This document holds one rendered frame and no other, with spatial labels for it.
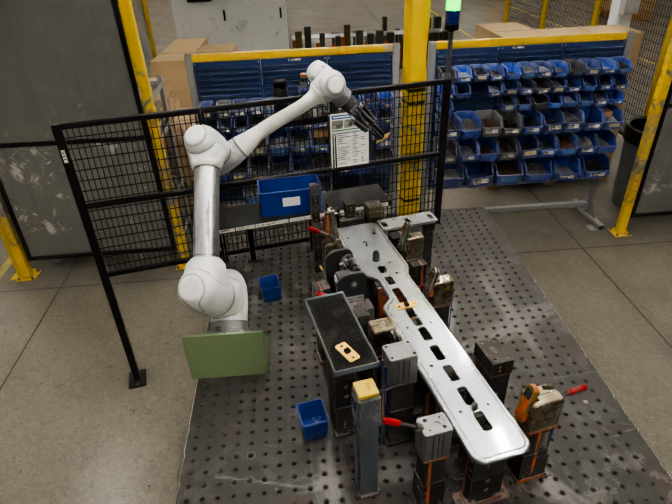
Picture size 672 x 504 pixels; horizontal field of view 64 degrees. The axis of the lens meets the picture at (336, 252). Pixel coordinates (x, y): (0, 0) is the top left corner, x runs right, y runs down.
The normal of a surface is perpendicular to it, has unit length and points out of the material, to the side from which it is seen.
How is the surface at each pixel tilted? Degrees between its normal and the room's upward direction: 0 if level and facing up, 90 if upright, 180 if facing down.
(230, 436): 0
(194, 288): 52
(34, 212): 90
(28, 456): 0
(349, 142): 90
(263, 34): 90
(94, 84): 91
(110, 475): 0
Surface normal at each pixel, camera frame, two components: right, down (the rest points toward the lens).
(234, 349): 0.07, 0.54
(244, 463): -0.04, -0.84
